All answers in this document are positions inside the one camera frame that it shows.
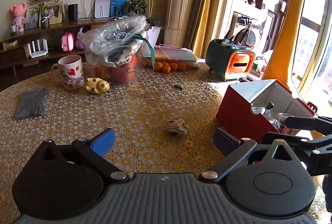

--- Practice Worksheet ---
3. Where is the maroon binder clip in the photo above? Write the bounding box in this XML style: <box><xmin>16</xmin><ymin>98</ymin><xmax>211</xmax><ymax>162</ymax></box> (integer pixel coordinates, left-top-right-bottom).
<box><xmin>280</xmin><ymin>126</ymin><xmax>292</xmax><ymax>134</ymax></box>

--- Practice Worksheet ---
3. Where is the silver foil snack packet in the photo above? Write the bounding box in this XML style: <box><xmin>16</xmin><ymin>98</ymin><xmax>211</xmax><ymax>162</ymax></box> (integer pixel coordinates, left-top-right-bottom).
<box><xmin>251</xmin><ymin>105</ymin><xmax>281</xmax><ymax>129</ymax></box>

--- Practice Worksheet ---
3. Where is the dark bottle with blue label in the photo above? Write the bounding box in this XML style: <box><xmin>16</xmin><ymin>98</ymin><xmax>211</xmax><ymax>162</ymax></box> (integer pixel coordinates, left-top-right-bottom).
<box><xmin>265</xmin><ymin>102</ymin><xmax>274</xmax><ymax>112</ymax></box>

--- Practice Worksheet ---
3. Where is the red cardboard box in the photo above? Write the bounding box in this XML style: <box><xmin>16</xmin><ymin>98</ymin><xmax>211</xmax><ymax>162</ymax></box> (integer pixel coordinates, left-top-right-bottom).
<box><xmin>216</xmin><ymin>79</ymin><xmax>315</xmax><ymax>143</ymax></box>

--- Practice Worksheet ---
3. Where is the striped shell-shaped figurine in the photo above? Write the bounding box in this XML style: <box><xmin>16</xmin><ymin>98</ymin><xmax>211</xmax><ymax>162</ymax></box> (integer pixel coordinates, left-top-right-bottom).
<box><xmin>164</xmin><ymin>118</ymin><xmax>189</xmax><ymax>134</ymax></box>

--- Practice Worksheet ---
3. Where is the yellow spotted toy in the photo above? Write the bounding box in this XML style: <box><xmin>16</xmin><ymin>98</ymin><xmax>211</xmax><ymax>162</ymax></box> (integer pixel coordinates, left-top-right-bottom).
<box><xmin>84</xmin><ymin>78</ymin><xmax>110</xmax><ymax>95</ymax></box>

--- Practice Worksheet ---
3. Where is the small green leaf scrap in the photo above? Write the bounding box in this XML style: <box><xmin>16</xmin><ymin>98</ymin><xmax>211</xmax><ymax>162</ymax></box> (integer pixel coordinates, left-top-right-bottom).
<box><xmin>173</xmin><ymin>84</ymin><xmax>183</xmax><ymax>91</ymax></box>

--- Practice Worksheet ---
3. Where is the green orange tissue box organizer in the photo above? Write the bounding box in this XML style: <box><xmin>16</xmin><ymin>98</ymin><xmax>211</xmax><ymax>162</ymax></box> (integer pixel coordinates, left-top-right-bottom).
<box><xmin>205</xmin><ymin>38</ymin><xmax>255</xmax><ymax>80</ymax></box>

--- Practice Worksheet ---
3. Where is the grey folded cloth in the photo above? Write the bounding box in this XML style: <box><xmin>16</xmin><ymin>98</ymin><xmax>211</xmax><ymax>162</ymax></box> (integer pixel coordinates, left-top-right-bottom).
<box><xmin>15</xmin><ymin>88</ymin><xmax>50</xmax><ymax>121</ymax></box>

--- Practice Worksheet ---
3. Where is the pink strawberry mug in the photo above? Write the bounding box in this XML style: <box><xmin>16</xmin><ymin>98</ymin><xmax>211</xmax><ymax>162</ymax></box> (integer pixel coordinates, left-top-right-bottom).
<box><xmin>51</xmin><ymin>55</ymin><xmax>84</xmax><ymax>91</ymax></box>

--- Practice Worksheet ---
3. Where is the red basket of items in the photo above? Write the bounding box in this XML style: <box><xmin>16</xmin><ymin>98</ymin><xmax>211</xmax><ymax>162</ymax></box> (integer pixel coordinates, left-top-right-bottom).
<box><xmin>84</xmin><ymin>30</ymin><xmax>155</xmax><ymax>84</ymax></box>

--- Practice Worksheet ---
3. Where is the orange fruit four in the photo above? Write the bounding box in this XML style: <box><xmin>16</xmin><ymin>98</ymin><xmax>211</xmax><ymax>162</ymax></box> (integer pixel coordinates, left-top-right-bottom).
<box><xmin>178</xmin><ymin>62</ymin><xmax>187</xmax><ymax>71</ymax></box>

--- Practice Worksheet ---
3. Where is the yellow giraffe statue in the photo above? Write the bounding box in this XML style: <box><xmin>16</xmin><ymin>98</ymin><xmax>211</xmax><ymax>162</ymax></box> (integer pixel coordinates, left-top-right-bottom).
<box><xmin>263</xmin><ymin>0</ymin><xmax>304</xmax><ymax>92</ymax></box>

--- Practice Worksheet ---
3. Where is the orange fruit three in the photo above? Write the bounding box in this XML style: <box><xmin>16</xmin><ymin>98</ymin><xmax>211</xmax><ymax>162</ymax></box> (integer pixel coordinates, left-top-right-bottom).
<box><xmin>169</xmin><ymin>63</ymin><xmax>178</xmax><ymax>71</ymax></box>

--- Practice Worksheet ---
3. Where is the orange fruit two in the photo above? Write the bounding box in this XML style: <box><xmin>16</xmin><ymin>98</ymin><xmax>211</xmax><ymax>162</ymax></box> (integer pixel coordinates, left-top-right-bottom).
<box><xmin>161</xmin><ymin>65</ymin><xmax>171</xmax><ymax>74</ymax></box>

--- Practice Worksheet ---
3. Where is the orange fruit one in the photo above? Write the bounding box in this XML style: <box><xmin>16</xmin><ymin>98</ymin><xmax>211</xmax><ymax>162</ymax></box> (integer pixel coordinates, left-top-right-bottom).
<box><xmin>154</xmin><ymin>61</ymin><xmax>163</xmax><ymax>71</ymax></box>

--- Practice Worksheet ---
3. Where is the clear plastic bag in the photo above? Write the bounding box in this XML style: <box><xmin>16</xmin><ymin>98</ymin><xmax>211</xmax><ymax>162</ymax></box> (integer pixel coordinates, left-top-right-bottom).
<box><xmin>77</xmin><ymin>16</ymin><xmax>147</xmax><ymax>56</ymax></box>

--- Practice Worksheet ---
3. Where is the stack of colourful books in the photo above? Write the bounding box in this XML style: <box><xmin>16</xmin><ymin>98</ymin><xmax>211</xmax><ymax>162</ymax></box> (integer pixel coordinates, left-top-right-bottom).
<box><xmin>154</xmin><ymin>44</ymin><xmax>199</xmax><ymax>69</ymax></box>

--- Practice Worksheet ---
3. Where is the pink toy bag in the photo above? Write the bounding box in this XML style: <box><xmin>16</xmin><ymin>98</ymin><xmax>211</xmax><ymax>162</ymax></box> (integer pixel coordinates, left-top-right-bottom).
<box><xmin>61</xmin><ymin>31</ymin><xmax>75</xmax><ymax>52</ymax></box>

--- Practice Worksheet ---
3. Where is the white wifi router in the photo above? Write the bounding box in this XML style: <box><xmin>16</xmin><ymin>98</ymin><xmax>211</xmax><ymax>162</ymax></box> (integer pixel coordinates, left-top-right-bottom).
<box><xmin>28</xmin><ymin>38</ymin><xmax>48</xmax><ymax>59</ymax></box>

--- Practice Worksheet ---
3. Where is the washing machine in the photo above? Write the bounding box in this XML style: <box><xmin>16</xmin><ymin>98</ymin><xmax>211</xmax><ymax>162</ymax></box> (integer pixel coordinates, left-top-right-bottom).
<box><xmin>229</xmin><ymin>12</ymin><xmax>266</xmax><ymax>56</ymax></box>

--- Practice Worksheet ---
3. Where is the yellow curtain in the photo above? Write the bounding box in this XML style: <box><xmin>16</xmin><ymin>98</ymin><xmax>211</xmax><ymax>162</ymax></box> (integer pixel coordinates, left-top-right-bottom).
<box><xmin>185</xmin><ymin>0</ymin><xmax>211</xmax><ymax>57</ymax></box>

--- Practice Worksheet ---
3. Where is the white tablet board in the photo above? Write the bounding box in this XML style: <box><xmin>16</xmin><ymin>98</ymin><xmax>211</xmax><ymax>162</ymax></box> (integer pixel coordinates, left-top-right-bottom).
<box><xmin>94</xmin><ymin>0</ymin><xmax>110</xmax><ymax>18</ymax></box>

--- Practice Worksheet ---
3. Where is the black speaker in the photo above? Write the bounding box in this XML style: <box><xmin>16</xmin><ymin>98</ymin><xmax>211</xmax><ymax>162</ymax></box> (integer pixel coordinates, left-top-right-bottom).
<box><xmin>67</xmin><ymin>4</ymin><xmax>78</xmax><ymax>22</ymax></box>

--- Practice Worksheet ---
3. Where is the framed photo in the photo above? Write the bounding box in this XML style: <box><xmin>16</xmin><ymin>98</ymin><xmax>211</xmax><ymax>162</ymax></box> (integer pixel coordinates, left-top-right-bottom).
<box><xmin>45</xmin><ymin>2</ymin><xmax>63</xmax><ymax>25</ymax></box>

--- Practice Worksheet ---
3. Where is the small potted grass vase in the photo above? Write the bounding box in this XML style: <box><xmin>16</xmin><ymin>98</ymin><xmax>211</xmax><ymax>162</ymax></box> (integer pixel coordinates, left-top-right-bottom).
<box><xmin>28</xmin><ymin>0</ymin><xmax>59</xmax><ymax>29</ymax></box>

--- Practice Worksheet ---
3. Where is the pink plush doll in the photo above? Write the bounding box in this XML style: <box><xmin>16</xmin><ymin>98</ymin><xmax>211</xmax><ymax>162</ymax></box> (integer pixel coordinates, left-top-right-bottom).
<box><xmin>11</xmin><ymin>3</ymin><xmax>26</xmax><ymax>33</ymax></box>

